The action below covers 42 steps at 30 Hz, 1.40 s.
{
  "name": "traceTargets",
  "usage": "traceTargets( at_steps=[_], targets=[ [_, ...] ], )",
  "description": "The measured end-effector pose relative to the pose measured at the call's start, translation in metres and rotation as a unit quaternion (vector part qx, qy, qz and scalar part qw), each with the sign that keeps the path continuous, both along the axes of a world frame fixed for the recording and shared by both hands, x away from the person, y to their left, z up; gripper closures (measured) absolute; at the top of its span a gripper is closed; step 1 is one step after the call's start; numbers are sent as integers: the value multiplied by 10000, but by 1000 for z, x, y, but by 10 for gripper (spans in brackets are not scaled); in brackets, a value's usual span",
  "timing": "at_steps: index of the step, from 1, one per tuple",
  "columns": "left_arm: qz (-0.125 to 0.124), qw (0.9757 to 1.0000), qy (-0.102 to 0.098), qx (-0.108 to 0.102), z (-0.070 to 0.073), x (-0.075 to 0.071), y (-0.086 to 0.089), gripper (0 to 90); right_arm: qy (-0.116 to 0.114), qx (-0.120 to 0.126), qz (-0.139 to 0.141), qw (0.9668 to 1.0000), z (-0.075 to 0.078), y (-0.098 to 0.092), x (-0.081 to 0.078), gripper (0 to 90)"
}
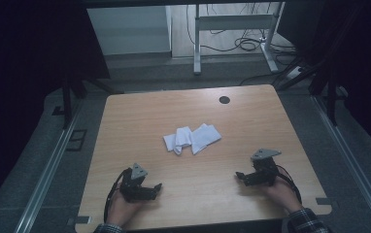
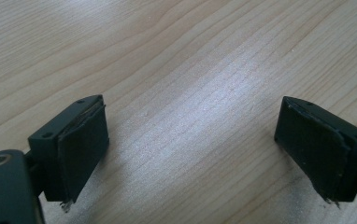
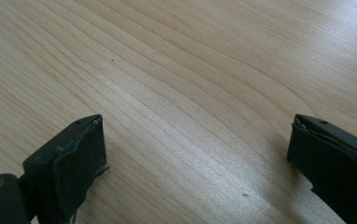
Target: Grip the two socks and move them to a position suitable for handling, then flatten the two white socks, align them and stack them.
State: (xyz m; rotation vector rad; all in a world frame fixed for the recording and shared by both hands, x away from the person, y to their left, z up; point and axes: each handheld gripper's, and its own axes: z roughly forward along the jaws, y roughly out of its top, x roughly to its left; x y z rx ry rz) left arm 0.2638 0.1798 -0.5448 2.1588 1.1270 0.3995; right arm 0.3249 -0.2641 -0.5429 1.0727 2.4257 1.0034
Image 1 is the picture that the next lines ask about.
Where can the dark curtain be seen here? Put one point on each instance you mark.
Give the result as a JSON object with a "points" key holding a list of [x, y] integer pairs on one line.
{"points": [[21, 64], [364, 64]]}

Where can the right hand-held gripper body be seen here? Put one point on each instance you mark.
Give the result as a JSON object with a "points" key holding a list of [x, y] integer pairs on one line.
{"points": [[266, 170]]}

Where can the person's left hand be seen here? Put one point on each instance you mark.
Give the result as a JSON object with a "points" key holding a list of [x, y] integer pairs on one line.
{"points": [[122, 210]]}

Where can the aluminium floor rail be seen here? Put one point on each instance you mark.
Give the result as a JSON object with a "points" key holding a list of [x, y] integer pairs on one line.
{"points": [[352, 161], [46, 179]]}

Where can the person's right hand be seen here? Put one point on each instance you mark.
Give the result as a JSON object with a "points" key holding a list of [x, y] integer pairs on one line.
{"points": [[282, 195]]}

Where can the black metal stand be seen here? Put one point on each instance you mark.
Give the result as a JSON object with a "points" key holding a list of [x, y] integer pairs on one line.
{"points": [[331, 97], [67, 103]]}

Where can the white power strip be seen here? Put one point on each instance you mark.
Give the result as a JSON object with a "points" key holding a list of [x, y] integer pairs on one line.
{"points": [[293, 73]]}

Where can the white board panel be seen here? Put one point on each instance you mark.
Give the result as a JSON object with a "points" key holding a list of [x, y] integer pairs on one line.
{"points": [[128, 30]]}

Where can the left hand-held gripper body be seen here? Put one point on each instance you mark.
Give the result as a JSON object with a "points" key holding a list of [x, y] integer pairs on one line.
{"points": [[134, 184]]}

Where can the black table grommet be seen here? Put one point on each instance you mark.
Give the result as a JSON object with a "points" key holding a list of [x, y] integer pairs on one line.
{"points": [[224, 99]]}

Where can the white metal desk frame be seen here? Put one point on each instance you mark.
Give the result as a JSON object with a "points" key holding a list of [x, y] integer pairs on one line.
{"points": [[235, 22]]}

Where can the black floor bracket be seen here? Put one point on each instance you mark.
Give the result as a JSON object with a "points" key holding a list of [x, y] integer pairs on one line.
{"points": [[57, 111]]}

